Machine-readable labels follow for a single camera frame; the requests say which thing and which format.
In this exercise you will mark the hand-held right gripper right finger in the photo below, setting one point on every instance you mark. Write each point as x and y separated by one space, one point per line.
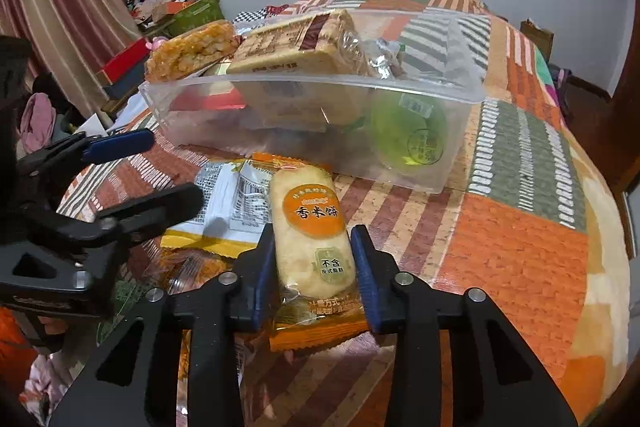
367 279

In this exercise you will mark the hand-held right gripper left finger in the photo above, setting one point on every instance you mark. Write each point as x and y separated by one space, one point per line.
262 279

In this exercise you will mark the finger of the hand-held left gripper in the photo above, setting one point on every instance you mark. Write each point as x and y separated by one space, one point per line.
120 144
155 212

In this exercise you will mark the orange rice cracker packet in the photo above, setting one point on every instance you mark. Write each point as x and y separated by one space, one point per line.
310 227

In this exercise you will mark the orange crispy bar packet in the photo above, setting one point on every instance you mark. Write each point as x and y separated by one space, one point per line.
195 49

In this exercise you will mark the round green cake packet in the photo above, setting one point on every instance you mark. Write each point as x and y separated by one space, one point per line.
407 132

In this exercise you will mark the clear plastic container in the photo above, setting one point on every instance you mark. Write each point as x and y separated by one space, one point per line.
452 107

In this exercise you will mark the long cracker packet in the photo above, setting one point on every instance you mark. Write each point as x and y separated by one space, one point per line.
290 42

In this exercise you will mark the orange patterned snack packet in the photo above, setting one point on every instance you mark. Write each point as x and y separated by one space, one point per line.
187 272

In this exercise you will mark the silver yellow snack packet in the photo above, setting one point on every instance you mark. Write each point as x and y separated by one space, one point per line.
225 202

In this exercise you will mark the red gift box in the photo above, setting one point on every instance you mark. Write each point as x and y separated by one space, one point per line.
125 62

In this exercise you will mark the pink cloth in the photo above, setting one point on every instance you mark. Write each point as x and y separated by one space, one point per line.
37 119

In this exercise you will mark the pink bunny toy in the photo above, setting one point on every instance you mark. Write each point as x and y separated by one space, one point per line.
160 41

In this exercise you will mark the clutter pile of cardboard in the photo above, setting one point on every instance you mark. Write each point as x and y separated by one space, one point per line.
160 4

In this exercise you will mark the green patterned box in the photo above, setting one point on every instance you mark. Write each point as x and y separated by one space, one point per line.
197 14

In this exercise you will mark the checkered patchwork cloth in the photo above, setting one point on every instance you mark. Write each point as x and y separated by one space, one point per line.
265 11

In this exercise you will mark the small cardboard box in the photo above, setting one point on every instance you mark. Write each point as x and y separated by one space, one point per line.
536 36

